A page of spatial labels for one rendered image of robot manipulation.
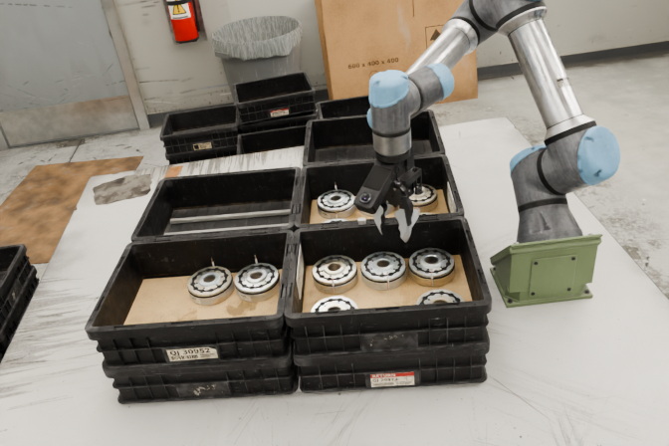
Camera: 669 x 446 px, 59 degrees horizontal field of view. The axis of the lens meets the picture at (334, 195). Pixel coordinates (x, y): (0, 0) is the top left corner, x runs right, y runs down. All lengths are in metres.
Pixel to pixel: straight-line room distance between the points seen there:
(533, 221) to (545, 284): 0.15
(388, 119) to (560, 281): 0.61
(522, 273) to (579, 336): 0.18
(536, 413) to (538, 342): 0.19
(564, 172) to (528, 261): 0.22
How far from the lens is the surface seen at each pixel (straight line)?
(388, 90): 1.10
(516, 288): 1.47
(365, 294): 1.34
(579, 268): 1.50
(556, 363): 1.40
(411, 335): 1.21
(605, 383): 1.38
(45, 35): 4.44
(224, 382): 1.32
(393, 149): 1.15
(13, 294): 2.46
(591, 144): 1.37
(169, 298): 1.45
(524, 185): 1.48
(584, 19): 4.81
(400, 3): 4.12
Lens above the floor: 1.72
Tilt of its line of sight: 32 degrees down
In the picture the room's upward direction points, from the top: 7 degrees counter-clockwise
